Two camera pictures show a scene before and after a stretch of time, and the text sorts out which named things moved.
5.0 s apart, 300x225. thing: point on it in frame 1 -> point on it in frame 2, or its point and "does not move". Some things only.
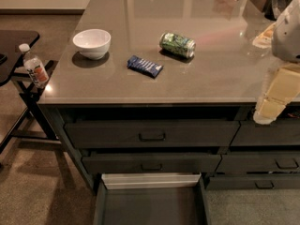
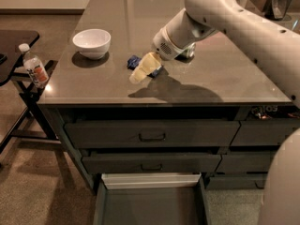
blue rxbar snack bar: [143, 66] does not move
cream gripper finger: [282, 88] -> [164, 47]
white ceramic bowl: [92, 43] does not move
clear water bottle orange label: [34, 66] does not move
